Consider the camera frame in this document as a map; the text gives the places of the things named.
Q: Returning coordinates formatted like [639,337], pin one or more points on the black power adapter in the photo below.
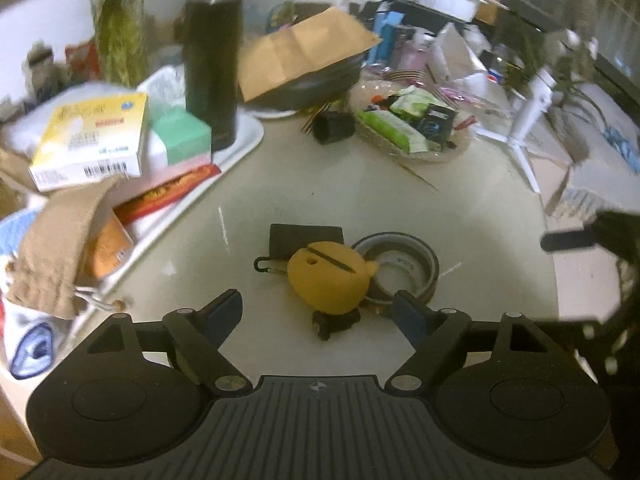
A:
[330,127]

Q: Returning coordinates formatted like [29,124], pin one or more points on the yellow pig figurine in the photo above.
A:
[330,277]

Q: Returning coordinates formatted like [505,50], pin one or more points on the black zipper case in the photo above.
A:
[313,89]

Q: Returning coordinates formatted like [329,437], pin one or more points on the black tape roll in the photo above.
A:
[404,263]

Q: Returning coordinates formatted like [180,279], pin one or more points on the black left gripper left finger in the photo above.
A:
[196,338]

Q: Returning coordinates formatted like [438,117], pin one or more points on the glass vase with bamboo middle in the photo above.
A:
[119,36]

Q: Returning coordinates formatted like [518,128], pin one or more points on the black thermos bottle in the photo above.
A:
[211,45]

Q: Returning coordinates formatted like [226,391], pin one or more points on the red flat box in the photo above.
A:
[164,195]

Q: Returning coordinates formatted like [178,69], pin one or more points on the orange labelled packet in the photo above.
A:
[108,248]

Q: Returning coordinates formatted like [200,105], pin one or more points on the yellow medicine box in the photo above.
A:
[88,141]

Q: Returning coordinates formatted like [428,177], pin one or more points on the white gimbal tripod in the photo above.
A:
[568,61]

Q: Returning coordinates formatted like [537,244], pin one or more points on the black small card box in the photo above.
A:
[436,123]

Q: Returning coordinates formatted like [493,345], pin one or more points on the green wet wipes pack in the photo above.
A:
[395,130]

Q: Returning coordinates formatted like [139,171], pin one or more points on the black rectangular box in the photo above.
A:
[286,239]

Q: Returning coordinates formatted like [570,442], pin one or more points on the pink liquid bottle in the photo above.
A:
[414,53]

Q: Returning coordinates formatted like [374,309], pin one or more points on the brown paper envelope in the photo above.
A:
[304,48]

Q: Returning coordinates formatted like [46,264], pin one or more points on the woven snack basket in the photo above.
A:
[408,102]

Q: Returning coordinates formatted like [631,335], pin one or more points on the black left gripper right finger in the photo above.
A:
[437,341]

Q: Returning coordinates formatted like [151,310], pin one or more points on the beige drawstring pouch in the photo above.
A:
[47,264]

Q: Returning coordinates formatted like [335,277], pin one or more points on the green tissue pack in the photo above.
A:
[183,135]

